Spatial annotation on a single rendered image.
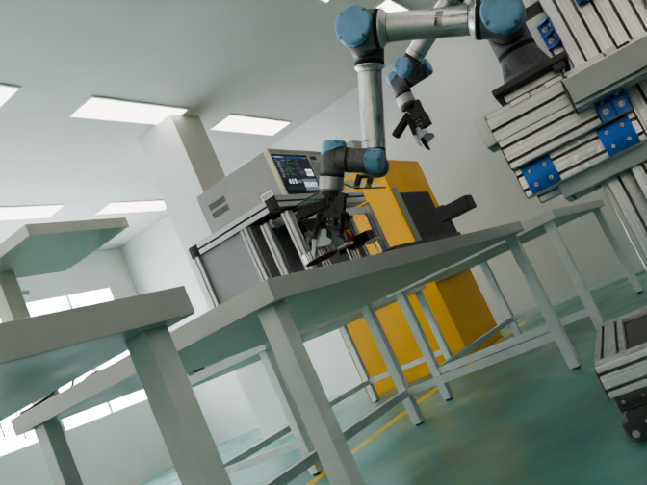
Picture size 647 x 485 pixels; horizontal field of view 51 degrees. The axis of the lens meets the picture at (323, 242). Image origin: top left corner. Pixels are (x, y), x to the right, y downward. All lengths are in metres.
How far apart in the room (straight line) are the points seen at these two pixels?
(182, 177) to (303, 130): 2.42
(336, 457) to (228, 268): 1.16
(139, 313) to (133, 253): 9.69
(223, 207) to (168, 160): 4.34
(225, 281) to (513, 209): 5.54
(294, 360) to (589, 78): 1.07
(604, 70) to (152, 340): 1.36
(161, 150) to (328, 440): 5.74
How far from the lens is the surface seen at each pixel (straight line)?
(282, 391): 3.69
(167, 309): 1.10
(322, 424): 1.52
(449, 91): 8.01
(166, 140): 7.01
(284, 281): 1.52
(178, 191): 6.90
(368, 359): 6.51
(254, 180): 2.58
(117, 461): 9.65
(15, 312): 2.24
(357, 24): 2.08
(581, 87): 1.96
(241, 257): 2.48
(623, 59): 1.98
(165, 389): 1.10
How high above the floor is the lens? 0.55
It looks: 8 degrees up
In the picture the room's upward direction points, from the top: 24 degrees counter-clockwise
